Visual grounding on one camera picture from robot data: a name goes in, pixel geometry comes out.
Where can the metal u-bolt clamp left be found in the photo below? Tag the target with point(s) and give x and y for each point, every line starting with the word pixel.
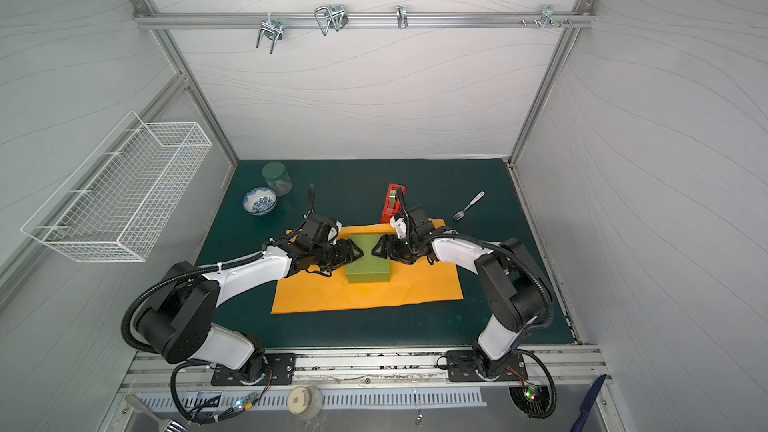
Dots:
pixel 271 31

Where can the green lidded glass jar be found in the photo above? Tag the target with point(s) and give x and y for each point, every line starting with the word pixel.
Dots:
pixel 277 177

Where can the metal u-bolt clamp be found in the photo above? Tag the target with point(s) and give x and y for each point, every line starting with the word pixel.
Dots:
pixel 331 17
pixel 271 31

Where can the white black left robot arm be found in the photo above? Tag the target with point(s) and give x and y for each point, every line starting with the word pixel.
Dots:
pixel 174 318

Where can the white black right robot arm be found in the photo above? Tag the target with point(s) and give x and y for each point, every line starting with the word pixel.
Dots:
pixel 517 292

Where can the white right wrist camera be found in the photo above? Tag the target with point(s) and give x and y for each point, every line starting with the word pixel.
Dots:
pixel 400 227

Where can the aluminium cross rail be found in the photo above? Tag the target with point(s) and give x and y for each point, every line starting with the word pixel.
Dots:
pixel 357 20

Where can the metal bracket clamp right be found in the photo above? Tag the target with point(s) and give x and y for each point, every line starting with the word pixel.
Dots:
pixel 547 19

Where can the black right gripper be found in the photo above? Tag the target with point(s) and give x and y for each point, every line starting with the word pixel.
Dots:
pixel 397 247

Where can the metal u-bolt clamp middle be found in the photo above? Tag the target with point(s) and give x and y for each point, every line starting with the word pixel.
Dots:
pixel 331 17

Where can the fork with white handle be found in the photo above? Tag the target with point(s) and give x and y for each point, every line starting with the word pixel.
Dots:
pixel 461 214

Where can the red tape dispenser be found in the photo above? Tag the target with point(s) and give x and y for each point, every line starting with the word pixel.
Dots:
pixel 390 211

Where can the blue white ceramic bowl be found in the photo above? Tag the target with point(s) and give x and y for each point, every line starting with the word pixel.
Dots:
pixel 259 201

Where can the orange wrapping paper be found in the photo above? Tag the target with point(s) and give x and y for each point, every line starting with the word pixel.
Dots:
pixel 423 282

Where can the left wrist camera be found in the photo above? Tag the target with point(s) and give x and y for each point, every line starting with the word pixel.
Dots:
pixel 320 229

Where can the round white puck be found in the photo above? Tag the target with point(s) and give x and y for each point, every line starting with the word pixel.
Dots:
pixel 305 402

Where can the blue handled tool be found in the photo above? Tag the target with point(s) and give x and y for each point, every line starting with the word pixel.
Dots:
pixel 588 403

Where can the white wire basket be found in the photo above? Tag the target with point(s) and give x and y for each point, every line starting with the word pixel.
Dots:
pixel 115 205

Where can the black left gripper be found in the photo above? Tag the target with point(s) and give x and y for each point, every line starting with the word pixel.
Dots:
pixel 346 254

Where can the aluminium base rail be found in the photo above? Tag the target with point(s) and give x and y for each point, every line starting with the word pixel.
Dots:
pixel 377 367

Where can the green gift box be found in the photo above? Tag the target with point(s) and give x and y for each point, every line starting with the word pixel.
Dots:
pixel 369 268

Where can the metal ring clamp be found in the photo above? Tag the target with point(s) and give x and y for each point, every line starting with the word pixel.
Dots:
pixel 401 17

